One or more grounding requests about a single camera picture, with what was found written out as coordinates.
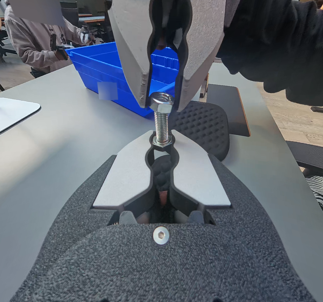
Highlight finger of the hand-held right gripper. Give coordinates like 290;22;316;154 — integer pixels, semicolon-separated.
176;0;229;112
107;0;160;109

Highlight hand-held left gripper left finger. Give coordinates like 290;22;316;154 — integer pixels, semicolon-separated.
92;130;156;210

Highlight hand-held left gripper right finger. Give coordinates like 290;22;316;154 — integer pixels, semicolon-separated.
169;129;232;211

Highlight blue plastic bin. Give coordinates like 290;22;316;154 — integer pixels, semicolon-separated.
65;42;181;118

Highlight silver hex bolt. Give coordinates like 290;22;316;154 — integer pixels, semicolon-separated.
152;112;173;152

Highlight silver hex nut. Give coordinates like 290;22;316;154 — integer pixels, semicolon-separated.
149;92;175;113

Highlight person's right hand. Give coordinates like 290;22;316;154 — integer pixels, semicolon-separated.
150;0;193;50

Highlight black office chair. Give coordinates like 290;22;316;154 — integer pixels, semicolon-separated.
286;141;323;176
0;28;17;63
61;2;79;28

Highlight black white patterned pants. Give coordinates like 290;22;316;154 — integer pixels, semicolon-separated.
304;175;323;208

